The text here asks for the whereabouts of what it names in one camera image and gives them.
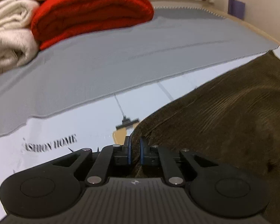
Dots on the dark olive corduroy pants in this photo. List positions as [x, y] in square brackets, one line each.
[234, 118]

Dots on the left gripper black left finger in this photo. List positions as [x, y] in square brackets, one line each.
[55, 186]

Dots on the purple box by wall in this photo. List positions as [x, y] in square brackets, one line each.
[236, 8]

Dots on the grey white printed bed sheet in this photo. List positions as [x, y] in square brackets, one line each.
[74, 94]

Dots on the red folded blanket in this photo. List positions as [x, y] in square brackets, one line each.
[56, 20]

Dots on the cream folded blanket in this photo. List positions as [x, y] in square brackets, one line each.
[17, 44]

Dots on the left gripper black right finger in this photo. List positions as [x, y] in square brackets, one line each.
[218, 188]

